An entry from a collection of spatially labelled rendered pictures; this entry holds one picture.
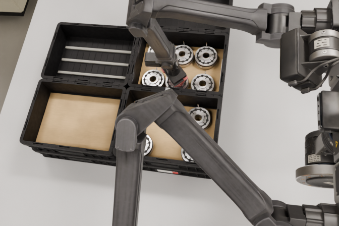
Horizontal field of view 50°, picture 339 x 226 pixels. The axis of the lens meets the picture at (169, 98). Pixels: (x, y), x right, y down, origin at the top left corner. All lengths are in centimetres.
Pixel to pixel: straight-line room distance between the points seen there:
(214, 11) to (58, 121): 97
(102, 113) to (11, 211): 59
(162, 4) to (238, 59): 95
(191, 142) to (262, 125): 97
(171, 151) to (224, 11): 73
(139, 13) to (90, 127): 80
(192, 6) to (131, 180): 45
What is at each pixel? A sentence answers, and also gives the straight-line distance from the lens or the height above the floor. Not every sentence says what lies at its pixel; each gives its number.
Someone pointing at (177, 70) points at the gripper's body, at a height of 99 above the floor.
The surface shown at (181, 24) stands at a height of 83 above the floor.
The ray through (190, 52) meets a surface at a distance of 166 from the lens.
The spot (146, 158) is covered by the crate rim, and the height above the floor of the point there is 93.
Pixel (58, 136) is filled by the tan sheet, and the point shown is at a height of 83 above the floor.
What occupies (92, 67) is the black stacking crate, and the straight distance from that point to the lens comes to 175.
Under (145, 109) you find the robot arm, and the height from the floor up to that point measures 162.
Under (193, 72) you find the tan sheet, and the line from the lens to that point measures 164.
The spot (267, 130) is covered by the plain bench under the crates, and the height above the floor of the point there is 70.
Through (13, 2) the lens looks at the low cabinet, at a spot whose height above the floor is 21.
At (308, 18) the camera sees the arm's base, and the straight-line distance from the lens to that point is 101.
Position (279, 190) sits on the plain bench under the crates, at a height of 70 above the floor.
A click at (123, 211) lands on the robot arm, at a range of 85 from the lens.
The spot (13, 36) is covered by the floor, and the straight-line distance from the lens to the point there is 317.
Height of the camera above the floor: 228
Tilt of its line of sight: 65 degrees down
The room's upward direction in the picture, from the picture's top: 16 degrees counter-clockwise
